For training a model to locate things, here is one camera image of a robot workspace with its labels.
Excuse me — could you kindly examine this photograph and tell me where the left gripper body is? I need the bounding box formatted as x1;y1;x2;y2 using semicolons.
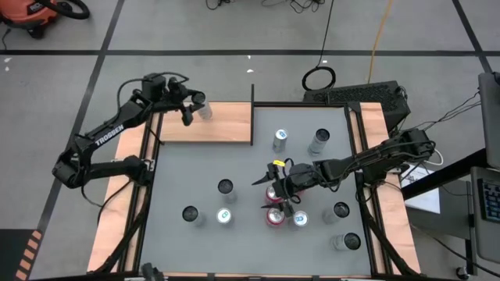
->
166;76;195;126

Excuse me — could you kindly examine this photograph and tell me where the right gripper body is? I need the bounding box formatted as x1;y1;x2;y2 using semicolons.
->
267;162;318;219

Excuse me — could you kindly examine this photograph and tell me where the slim silver can black lid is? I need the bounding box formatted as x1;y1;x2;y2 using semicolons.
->
307;127;331;157
217;178;238;205
190;90;214;121
322;201;351;226
181;205;208;228
331;232;362;251

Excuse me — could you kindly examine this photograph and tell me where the slim silver blue can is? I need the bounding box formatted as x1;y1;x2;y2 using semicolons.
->
288;210;310;231
216;207;235;229
271;127;289;155

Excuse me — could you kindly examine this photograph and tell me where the wooden shelf board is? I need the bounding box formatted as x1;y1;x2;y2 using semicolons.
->
159;101;253;144

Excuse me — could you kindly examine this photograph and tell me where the grey table mat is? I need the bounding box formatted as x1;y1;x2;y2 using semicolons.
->
138;105;372;276

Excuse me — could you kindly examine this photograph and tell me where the white paper sheet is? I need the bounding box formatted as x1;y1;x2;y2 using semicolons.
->
400;163;441;215

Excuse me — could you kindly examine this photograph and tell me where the black metal stand bar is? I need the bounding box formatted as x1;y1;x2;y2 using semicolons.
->
400;148;489;201

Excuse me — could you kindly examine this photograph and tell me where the orange shop vacuum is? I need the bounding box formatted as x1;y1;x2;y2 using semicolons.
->
0;0;59;40

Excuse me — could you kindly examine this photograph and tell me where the grey device with keypad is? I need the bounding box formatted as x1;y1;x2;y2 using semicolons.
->
470;165;500;265

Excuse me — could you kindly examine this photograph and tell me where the grey monitor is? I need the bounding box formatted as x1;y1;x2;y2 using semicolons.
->
478;71;500;169

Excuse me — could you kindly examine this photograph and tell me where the black orange hazard strip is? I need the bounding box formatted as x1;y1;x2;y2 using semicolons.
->
0;228;45;281

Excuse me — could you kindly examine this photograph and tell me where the black metal shelf frame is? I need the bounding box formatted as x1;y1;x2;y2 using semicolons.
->
151;83;255;147

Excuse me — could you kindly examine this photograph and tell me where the black aluminium table frame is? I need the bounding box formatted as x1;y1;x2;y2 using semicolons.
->
87;100;421;281

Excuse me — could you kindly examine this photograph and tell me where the black coiled floor cable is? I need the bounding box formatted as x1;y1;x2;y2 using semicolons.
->
301;0;337;92

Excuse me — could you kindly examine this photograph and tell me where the black vacuum hose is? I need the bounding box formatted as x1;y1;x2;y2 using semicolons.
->
37;0;91;20

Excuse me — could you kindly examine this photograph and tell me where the white cable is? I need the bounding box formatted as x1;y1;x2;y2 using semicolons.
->
429;147;445;167

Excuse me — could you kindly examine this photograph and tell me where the yellow floor cable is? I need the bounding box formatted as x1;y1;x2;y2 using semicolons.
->
366;0;395;85

